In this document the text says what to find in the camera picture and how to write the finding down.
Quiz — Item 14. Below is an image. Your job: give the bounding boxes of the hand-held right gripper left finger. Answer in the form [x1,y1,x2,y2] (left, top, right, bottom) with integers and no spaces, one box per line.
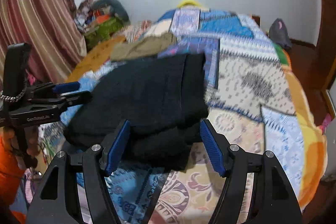
[26,119,132,224]

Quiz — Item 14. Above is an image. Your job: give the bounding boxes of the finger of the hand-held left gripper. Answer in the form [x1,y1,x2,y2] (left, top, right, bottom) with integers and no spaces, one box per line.
[64,91,93,107]
[52,81,81,94]

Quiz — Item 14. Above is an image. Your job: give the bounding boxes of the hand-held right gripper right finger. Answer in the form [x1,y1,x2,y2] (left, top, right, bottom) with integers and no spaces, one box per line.
[199,119,302,224]

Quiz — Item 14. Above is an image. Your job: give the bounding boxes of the black pants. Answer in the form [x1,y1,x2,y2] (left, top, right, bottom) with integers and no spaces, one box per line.
[64,52,210,172]

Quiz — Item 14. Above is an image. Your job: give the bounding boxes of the person's left forearm orange sleeve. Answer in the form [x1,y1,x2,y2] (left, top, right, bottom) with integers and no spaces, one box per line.
[0,132,28,224]

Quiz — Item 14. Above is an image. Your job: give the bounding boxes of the khaki folded pants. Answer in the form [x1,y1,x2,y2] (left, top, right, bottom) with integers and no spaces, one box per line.
[110,32,178,62]

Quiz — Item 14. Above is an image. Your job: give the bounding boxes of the person's left hand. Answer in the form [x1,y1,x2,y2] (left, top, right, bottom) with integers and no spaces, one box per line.
[4,126,40,161]

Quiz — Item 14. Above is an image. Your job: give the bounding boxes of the wooden lap desk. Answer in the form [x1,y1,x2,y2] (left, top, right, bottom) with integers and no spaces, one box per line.
[66,35,127,83]

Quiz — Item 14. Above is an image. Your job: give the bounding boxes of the striped pink curtain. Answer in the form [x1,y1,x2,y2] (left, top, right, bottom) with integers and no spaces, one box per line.
[0,0,88,84]

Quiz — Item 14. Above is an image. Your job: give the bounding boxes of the white printed cloth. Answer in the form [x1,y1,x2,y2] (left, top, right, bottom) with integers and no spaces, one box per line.
[37,123,67,164]

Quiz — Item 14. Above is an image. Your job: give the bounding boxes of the blue patchwork blanket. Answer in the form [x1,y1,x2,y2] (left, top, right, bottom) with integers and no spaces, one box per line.
[25,7,305,224]

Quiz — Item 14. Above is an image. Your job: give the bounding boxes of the striped orange cloth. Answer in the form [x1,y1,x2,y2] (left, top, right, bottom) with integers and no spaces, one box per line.
[123,19,159,42]

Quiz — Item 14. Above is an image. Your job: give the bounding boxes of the grey long pillow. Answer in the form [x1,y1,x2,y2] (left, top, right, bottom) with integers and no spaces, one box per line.
[92,0,131,23]

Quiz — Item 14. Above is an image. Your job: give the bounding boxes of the orange bed sheet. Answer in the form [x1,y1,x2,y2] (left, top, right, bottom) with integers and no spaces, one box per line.
[273,43,329,210]

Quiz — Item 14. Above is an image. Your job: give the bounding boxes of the pink object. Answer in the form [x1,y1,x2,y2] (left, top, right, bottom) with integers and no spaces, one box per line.
[321,113,333,132]

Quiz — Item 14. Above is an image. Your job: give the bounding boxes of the grey backpack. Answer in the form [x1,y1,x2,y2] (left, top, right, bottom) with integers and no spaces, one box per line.
[268,18,293,51]

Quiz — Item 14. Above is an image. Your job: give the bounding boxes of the yellow foam arch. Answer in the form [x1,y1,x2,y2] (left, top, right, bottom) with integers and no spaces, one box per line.
[177,0,205,8]

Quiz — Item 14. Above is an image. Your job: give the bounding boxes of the wooden bed frame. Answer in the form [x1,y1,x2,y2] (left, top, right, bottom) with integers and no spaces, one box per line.
[251,14,262,28]

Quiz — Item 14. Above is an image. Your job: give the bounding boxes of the wooden door frame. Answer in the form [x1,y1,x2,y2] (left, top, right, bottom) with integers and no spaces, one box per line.
[314,0,336,119]

